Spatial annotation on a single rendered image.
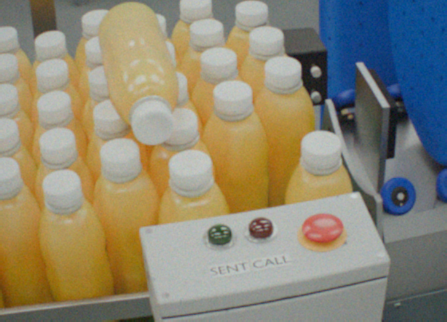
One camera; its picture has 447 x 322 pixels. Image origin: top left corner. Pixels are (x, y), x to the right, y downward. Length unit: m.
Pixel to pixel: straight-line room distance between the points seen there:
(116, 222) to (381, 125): 0.33
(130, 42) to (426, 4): 0.35
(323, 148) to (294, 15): 2.58
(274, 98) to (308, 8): 2.51
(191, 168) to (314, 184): 0.12
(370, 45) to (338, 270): 0.90
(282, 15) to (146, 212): 2.58
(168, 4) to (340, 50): 1.96
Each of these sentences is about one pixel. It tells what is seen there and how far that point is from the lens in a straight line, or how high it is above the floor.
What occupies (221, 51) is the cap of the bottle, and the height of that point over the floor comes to 1.10.
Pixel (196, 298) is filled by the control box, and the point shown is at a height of 1.10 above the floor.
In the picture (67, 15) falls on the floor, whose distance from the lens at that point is 3.63.
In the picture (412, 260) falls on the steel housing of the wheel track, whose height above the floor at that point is 0.88.
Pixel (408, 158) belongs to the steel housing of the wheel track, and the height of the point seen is 0.93.
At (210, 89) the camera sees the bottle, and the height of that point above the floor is 1.07.
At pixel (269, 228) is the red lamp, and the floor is 1.11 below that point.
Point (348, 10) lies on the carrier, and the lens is 1.64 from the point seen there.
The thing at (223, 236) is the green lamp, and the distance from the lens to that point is 0.81.
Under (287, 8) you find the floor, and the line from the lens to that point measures 3.54.
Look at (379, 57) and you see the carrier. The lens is 1.65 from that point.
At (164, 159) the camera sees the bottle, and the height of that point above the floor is 1.07.
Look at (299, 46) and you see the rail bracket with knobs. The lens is 1.28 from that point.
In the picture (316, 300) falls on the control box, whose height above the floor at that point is 1.07.
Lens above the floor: 1.64
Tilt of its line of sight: 36 degrees down
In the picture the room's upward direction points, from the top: 3 degrees counter-clockwise
